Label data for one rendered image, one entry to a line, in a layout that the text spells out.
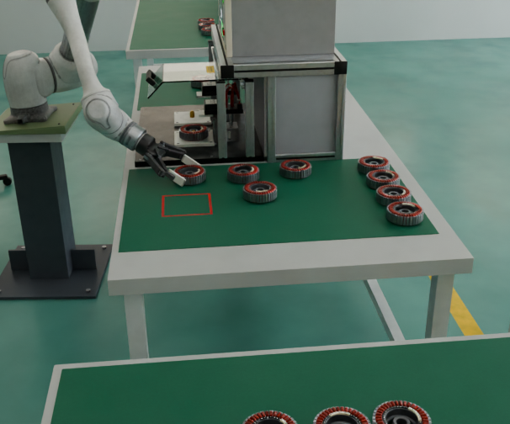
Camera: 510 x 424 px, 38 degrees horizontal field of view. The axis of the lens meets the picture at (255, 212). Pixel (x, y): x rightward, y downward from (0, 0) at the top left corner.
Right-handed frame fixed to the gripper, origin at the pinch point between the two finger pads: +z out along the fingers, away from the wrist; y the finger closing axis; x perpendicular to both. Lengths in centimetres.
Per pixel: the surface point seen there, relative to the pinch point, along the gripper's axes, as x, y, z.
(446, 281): 34, 26, 84
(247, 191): 13.4, 10.6, 21.0
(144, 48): -50, -170, -85
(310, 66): 46, -29, 14
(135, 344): -19, 63, 20
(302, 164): 18.3, -18.0, 30.7
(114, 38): -187, -437, -198
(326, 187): 21.2, -7.5, 41.6
